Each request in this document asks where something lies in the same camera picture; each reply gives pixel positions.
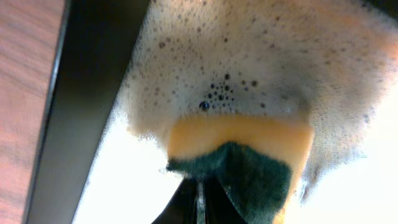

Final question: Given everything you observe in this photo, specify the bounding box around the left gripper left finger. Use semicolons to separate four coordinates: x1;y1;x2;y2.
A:
152;179;197;224

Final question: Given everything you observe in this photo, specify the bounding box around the orange green sponge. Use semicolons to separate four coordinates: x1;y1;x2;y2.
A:
167;115;315;223

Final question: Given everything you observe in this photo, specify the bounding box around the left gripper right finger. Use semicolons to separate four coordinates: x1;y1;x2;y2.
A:
204;178;246;224

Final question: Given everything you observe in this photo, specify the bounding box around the black rectangular soapy tray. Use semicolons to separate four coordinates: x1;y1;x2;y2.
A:
24;0;397;223

